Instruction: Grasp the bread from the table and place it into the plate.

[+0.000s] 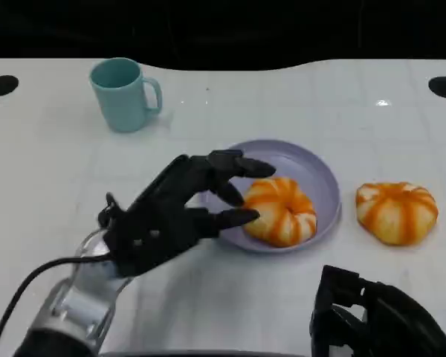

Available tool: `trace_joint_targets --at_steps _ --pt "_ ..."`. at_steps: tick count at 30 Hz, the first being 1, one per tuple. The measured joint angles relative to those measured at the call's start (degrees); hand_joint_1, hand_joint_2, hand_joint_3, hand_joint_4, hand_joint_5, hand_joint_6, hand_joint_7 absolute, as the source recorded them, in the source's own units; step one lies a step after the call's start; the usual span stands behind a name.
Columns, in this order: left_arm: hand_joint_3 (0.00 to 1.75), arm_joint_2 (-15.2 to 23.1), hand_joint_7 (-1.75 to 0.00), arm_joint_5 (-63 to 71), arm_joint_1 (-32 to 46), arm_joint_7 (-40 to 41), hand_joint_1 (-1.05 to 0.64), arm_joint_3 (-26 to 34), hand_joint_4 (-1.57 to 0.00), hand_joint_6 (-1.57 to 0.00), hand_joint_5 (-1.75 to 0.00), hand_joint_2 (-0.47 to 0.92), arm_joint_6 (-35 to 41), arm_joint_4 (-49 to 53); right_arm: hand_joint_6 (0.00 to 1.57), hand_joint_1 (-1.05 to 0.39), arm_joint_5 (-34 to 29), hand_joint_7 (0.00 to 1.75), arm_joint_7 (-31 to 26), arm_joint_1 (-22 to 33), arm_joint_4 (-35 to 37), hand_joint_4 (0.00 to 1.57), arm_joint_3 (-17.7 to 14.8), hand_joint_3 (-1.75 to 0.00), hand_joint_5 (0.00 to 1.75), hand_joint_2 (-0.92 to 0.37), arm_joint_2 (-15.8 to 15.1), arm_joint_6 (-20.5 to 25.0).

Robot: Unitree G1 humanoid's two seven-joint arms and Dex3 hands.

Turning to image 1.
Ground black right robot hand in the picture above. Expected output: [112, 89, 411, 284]
[309, 264, 446, 357]

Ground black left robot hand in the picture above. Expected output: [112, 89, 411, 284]
[98, 149, 277, 278]

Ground orange white toy bread roll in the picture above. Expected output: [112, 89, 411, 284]
[355, 181, 439, 247]
[242, 176, 318, 249]

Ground pale green mug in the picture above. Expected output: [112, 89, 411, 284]
[88, 57, 164, 133]

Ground lilac plate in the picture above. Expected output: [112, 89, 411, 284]
[199, 139, 343, 255]

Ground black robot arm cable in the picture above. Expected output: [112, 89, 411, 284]
[0, 254, 114, 357]

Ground black table cable grommet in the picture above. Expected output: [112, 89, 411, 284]
[427, 76, 446, 100]
[0, 74, 20, 98]

